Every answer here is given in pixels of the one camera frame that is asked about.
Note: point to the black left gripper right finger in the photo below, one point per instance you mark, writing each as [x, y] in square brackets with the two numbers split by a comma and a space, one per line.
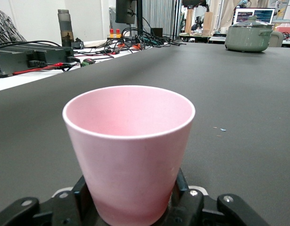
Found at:
[194, 209]

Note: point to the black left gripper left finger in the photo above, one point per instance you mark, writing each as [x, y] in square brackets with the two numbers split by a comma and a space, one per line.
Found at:
[52, 212]

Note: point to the pink plastic cup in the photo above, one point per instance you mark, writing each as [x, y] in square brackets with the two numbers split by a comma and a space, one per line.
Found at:
[128, 164]

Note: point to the dark grey table mat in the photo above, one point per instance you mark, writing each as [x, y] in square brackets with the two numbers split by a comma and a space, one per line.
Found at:
[229, 94]

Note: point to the green terminal connector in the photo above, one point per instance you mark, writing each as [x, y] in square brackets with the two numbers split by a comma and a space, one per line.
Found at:
[87, 62]

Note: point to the black power supply unit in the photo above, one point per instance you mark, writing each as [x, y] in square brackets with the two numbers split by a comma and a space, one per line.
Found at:
[17, 58]

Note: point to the small black adapter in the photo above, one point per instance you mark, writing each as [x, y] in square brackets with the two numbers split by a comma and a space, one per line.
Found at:
[77, 44]

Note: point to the white paper stack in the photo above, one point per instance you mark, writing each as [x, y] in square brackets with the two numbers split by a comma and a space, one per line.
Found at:
[95, 43]

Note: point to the pale green cooking pot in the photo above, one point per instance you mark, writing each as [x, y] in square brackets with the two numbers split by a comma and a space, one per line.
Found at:
[243, 40]

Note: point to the small black box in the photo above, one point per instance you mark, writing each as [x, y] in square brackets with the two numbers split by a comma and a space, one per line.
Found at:
[156, 31]

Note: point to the grey water bottle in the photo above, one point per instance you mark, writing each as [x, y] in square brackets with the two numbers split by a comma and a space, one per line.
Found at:
[65, 28]

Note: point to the light wooden block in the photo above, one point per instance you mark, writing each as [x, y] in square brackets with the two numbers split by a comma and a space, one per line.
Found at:
[207, 23]

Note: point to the black white patterned garment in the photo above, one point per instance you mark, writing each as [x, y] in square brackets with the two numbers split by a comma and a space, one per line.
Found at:
[5, 30]

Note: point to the yellow box red buttons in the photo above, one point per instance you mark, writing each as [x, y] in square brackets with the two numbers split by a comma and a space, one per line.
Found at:
[114, 34]

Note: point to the glass pot lid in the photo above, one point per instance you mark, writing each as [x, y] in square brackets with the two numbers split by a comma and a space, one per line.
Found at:
[248, 23]

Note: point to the red flat box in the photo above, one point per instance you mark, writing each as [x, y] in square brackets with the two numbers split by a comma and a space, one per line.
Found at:
[286, 29]

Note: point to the black monitor on stand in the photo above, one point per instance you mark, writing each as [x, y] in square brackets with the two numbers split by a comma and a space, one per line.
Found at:
[126, 11]

